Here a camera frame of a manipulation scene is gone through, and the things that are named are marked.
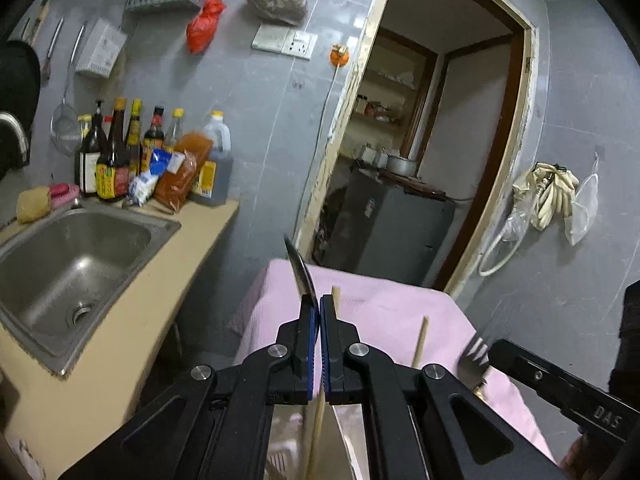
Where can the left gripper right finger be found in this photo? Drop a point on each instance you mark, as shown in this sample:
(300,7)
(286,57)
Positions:
(421,424)

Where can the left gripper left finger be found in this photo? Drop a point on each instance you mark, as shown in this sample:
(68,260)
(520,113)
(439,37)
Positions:
(212,424)

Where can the metal fork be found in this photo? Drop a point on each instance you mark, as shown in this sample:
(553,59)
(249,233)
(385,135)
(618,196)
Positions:
(473,364)

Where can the wooden chopstick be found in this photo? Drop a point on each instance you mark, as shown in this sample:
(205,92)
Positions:
(320,394)
(420,343)

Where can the dark metal knife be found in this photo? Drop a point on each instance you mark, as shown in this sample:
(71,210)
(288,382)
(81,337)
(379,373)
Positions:
(302,276)

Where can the white plastic utensil caddy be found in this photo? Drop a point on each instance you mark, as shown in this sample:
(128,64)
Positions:
(290,435)

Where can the right hand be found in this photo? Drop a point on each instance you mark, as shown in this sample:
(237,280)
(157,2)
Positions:
(590,459)

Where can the pink floral table cloth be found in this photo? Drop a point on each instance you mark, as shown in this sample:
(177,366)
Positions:
(388,315)

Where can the white mesh bag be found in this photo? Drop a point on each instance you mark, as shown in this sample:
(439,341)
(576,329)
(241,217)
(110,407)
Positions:
(583,207)

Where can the grey metal cabinet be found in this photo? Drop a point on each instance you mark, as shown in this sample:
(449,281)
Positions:
(382,230)

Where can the stainless steel sink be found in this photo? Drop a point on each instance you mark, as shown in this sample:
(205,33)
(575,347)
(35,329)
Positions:
(61,275)

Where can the orange spice bag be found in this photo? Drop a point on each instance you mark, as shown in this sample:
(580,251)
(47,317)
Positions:
(187,159)

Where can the large oil jug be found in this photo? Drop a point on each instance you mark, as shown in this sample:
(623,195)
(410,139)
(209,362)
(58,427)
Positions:
(212,184)

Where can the blue white packet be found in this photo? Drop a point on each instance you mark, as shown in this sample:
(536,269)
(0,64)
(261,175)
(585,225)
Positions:
(161,162)

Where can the dark soy sauce bottle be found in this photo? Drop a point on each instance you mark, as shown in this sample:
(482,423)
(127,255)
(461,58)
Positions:
(112,173)

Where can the yellow sponge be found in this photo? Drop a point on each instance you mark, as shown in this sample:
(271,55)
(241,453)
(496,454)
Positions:
(33,204)

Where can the metal strainer ladle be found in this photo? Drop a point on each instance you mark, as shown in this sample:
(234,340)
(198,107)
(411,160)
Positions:
(65,131)

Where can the chrome faucet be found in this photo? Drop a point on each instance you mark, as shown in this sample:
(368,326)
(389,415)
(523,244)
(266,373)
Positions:
(13,124)

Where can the red plastic bag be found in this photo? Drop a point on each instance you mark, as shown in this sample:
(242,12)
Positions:
(202,29)

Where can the black wok pan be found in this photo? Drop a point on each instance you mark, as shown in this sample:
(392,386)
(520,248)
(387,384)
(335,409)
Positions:
(20,91)

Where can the orange wall hook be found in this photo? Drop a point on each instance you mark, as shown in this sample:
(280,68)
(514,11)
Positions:
(339,55)

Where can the wall socket plate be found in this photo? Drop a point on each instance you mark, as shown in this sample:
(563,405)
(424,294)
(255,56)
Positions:
(285,40)

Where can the white wall box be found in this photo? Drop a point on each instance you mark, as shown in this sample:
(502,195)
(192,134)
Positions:
(101,50)

